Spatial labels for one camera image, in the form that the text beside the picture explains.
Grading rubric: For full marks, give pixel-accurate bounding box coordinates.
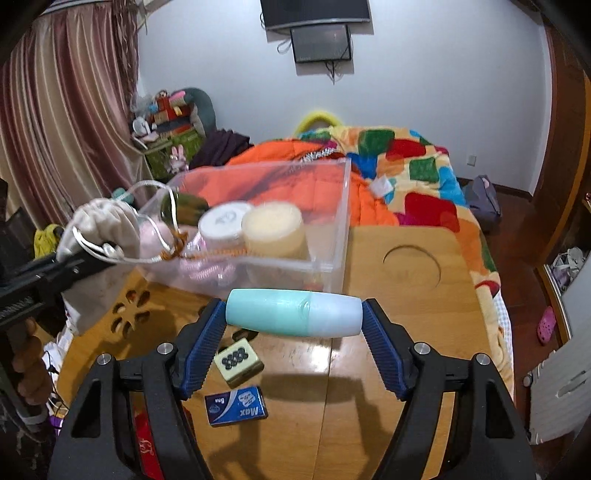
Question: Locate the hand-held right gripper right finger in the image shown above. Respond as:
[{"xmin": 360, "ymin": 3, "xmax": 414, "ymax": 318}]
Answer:
[{"xmin": 361, "ymin": 298, "xmax": 539, "ymax": 480}]

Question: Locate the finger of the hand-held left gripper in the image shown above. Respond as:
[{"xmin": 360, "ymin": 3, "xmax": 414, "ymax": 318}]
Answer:
[{"xmin": 32, "ymin": 247, "xmax": 126, "ymax": 302}]

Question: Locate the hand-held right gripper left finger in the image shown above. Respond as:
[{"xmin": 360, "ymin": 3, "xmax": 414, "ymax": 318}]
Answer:
[{"xmin": 48, "ymin": 298, "xmax": 228, "ymax": 480}]

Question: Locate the beige drawstring pouch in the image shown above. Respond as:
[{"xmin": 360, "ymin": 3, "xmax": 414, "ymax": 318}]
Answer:
[{"xmin": 58, "ymin": 180, "xmax": 182, "ymax": 336}]

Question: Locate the pink cord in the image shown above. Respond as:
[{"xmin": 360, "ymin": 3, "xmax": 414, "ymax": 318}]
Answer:
[{"xmin": 139, "ymin": 217, "xmax": 232, "ymax": 288}]

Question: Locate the teal and white bottle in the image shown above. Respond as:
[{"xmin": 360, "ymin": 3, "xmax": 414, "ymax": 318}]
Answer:
[{"xmin": 225, "ymin": 288, "xmax": 365, "ymax": 339}]

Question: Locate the white round jar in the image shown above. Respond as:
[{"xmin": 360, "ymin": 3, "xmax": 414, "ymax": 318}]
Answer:
[{"xmin": 198, "ymin": 203, "xmax": 253, "ymax": 241}]

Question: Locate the clear plastic storage box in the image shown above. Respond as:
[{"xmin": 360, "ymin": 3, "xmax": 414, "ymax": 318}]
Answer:
[{"xmin": 139, "ymin": 157, "xmax": 352, "ymax": 294}]

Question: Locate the dark green bottle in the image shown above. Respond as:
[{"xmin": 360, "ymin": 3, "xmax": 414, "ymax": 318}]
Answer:
[{"xmin": 178, "ymin": 194, "xmax": 209, "ymax": 227}]

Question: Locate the cream round jar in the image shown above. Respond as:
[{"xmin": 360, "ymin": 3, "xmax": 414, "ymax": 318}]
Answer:
[{"xmin": 241, "ymin": 206, "xmax": 309, "ymax": 260}]

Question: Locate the wooden desktop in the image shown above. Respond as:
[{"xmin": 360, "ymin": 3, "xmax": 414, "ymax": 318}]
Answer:
[{"xmin": 55, "ymin": 224, "xmax": 514, "ymax": 480}]

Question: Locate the person's left hand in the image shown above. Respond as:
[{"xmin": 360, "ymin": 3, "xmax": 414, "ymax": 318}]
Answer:
[{"xmin": 13, "ymin": 318, "xmax": 52, "ymax": 408}]

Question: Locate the pale green dotted block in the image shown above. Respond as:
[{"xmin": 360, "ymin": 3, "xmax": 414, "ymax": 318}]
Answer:
[{"xmin": 213, "ymin": 339, "xmax": 265, "ymax": 387}]

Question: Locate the yellow cloth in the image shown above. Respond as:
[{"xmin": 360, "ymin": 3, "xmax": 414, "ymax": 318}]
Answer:
[{"xmin": 34, "ymin": 225, "xmax": 65, "ymax": 257}]

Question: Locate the small blue box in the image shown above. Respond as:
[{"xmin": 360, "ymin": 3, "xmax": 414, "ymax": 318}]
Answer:
[{"xmin": 204, "ymin": 385, "xmax": 269, "ymax": 428}]

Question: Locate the red packet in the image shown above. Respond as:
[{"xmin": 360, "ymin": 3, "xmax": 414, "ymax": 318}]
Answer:
[{"xmin": 134, "ymin": 406, "xmax": 163, "ymax": 480}]

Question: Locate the green cardboard box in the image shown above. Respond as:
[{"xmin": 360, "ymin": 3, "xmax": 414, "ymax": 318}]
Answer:
[{"xmin": 144, "ymin": 134, "xmax": 204, "ymax": 182}]

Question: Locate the pink and beige striped curtain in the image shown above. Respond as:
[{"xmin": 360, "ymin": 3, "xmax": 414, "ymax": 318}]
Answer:
[{"xmin": 0, "ymin": 4, "xmax": 142, "ymax": 232}]

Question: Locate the white plush toy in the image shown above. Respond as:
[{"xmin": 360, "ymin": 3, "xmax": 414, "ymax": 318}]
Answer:
[{"xmin": 133, "ymin": 117, "xmax": 158, "ymax": 145}]

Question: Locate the pink slipper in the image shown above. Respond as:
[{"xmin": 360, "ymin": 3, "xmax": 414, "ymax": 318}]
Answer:
[{"xmin": 538, "ymin": 305, "xmax": 557, "ymax": 345}]

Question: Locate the colourful patchwork blanket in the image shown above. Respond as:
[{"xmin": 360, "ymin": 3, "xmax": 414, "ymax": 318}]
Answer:
[{"xmin": 300, "ymin": 127, "xmax": 505, "ymax": 305}]

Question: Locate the grey backpack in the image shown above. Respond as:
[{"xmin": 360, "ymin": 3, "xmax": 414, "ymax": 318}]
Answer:
[{"xmin": 464, "ymin": 175, "xmax": 502, "ymax": 223}]

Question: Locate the white cabinet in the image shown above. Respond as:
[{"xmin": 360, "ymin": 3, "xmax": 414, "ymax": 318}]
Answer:
[{"xmin": 529, "ymin": 337, "xmax": 591, "ymax": 445}]

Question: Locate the stack of colourful boxes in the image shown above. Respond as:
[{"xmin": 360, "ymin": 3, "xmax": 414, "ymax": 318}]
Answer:
[{"xmin": 150, "ymin": 92, "xmax": 195, "ymax": 136}]

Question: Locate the dark purple cloth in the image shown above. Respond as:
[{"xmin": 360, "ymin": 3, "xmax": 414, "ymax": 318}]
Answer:
[{"xmin": 189, "ymin": 128, "xmax": 254, "ymax": 171}]

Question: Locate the white and purple cloth pile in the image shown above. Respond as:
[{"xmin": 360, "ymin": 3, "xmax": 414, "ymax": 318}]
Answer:
[{"xmin": 549, "ymin": 247, "xmax": 585, "ymax": 292}]

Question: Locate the grey cushion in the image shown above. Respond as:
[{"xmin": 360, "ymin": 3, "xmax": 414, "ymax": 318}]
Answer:
[{"xmin": 178, "ymin": 87, "xmax": 218, "ymax": 139}]

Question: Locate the orange blanket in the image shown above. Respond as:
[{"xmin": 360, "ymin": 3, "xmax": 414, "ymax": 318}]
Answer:
[{"xmin": 226, "ymin": 138, "xmax": 400, "ymax": 227}]

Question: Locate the yellow fuzzy hoop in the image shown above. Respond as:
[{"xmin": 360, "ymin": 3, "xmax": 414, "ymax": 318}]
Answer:
[{"xmin": 295, "ymin": 109, "xmax": 343, "ymax": 136}]

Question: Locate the wooden wardrobe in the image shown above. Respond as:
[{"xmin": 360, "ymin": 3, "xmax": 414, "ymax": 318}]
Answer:
[{"xmin": 531, "ymin": 18, "xmax": 591, "ymax": 287}]

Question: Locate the grey box under television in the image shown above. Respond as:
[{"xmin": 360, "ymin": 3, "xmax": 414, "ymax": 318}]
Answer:
[{"xmin": 291, "ymin": 24, "xmax": 352, "ymax": 64}]

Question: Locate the black wall television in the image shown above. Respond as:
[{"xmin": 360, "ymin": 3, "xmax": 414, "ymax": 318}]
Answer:
[{"xmin": 259, "ymin": 0, "xmax": 372, "ymax": 32}]

